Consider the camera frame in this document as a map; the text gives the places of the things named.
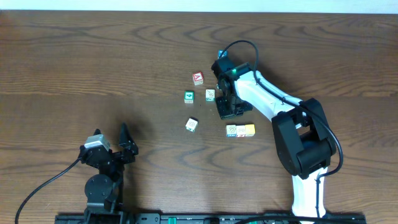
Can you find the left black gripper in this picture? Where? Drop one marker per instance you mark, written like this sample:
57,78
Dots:
112,155

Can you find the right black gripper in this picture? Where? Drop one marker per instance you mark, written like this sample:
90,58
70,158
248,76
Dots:
225,113

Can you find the red sided wooden block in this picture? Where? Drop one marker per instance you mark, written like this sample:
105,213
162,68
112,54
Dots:
240,131

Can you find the yellow top wooden block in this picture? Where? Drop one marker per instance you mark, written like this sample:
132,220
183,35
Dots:
250,130

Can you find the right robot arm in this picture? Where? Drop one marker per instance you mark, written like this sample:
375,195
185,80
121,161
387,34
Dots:
302,136

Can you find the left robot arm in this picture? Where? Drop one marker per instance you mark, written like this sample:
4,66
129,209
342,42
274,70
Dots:
104,191

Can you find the green 4 wooden block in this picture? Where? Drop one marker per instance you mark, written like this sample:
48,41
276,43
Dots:
189,97

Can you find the red A wooden block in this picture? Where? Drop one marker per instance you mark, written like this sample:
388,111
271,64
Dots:
198,78

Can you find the green circle wooden block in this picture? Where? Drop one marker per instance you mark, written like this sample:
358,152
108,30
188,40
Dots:
191,124

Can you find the blue top wooden block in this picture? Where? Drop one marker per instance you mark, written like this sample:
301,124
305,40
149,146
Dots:
222,53

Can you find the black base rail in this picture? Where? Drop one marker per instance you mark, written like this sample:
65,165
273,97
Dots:
155,218

